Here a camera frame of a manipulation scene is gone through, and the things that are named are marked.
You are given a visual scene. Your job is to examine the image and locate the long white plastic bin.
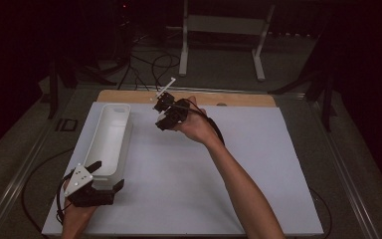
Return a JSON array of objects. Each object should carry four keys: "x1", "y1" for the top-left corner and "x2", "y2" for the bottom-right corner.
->
[{"x1": 83, "y1": 103, "x2": 134, "y2": 191}]

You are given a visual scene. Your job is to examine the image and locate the black floor cables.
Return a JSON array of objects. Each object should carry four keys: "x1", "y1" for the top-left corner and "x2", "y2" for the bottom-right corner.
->
[{"x1": 116, "y1": 33, "x2": 182, "y2": 93}]

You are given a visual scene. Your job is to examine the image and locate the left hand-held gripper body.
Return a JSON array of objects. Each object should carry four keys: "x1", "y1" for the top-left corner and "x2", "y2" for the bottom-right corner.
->
[{"x1": 64, "y1": 163, "x2": 116, "y2": 208}]

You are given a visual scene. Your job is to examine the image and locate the white metal stand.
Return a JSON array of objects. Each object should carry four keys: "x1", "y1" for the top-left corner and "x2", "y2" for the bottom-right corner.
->
[{"x1": 178, "y1": 0, "x2": 277, "y2": 83}]

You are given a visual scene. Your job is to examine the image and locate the person's right hand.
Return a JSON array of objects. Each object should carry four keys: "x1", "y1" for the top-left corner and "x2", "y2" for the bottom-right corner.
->
[{"x1": 174, "y1": 96, "x2": 226, "y2": 147}]

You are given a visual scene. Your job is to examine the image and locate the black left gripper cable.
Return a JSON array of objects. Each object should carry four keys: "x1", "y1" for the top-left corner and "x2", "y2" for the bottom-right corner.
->
[{"x1": 21, "y1": 147, "x2": 78, "y2": 239}]

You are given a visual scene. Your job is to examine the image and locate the white board sheet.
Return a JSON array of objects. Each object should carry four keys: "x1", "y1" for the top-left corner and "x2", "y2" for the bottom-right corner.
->
[{"x1": 41, "y1": 102, "x2": 324, "y2": 237}]

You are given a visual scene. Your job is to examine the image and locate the black rectangular floor frame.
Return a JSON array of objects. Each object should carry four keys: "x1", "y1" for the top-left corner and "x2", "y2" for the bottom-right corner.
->
[{"x1": 55, "y1": 118, "x2": 80, "y2": 132}]

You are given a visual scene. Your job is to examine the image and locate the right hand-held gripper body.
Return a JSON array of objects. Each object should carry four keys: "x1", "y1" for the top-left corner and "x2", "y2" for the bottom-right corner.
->
[{"x1": 149, "y1": 77, "x2": 192, "y2": 126}]

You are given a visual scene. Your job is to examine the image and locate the person's left hand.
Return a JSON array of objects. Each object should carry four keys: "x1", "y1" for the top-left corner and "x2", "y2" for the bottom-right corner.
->
[{"x1": 60, "y1": 178, "x2": 97, "y2": 231}]

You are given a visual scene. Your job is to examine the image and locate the black tripod stand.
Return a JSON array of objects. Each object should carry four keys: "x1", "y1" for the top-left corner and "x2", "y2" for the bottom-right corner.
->
[
  {"x1": 47, "y1": 58, "x2": 117, "y2": 120},
  {"x1": 268, "y1": 64, "x2": 339, "y2": 133}
]

